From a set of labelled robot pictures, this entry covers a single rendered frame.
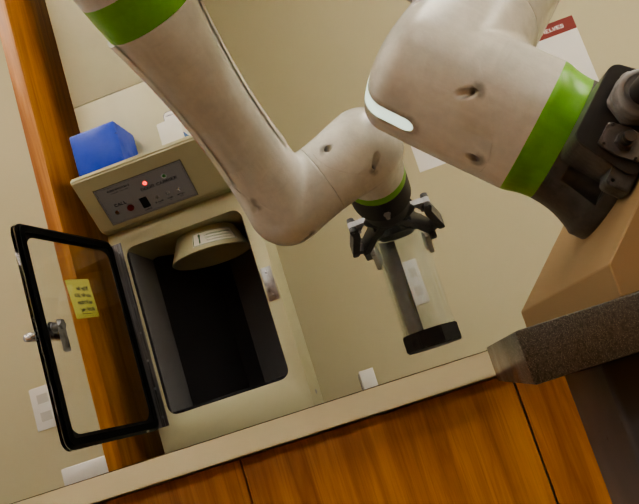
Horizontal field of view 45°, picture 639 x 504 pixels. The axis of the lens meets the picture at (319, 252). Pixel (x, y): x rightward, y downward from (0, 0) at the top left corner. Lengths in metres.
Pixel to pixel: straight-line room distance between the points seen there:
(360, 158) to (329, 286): 0.99
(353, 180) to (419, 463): 0.47
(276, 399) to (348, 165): 0.67
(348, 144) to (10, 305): 1.46
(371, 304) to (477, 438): 0.79
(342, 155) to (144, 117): 0.79
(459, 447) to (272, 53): 1.28
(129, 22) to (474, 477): 0.81
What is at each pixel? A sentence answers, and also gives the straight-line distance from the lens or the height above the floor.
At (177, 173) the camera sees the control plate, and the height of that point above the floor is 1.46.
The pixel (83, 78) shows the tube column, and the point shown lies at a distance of 1.82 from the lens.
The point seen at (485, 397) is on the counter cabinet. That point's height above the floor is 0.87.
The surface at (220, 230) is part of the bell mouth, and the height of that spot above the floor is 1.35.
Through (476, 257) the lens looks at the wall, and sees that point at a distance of 1.95.
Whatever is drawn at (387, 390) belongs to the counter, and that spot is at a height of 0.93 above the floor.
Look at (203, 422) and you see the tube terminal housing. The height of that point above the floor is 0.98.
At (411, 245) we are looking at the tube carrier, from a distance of 1.33.
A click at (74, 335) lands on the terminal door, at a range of 1.45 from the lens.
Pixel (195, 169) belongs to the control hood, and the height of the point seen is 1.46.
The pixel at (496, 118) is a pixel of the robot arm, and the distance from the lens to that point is 0.70.
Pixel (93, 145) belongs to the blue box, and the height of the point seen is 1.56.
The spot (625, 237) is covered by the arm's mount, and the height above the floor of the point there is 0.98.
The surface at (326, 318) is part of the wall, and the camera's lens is 1.97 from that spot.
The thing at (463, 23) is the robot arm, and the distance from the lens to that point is 0.73.
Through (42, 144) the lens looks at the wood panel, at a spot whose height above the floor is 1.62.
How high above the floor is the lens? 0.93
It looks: 11 degrees up
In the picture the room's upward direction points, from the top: 18 degrees counter-clockwise
